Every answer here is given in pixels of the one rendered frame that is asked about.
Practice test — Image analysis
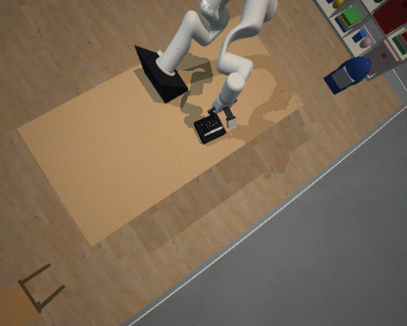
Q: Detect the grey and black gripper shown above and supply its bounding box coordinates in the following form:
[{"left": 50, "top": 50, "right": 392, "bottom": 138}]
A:
[{"left": 207, "top": 96, "right": 237, "bottom": 118}]

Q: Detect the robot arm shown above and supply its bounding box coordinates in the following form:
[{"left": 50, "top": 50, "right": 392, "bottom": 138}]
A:
[{"left": 156, "top": 0, "right": 278, "bottom": 129}]

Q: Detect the black lighting desk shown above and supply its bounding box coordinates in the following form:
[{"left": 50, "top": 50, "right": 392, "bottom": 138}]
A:
[{"left": 194, "top": 114, "right": 227, "bottom": 144}]

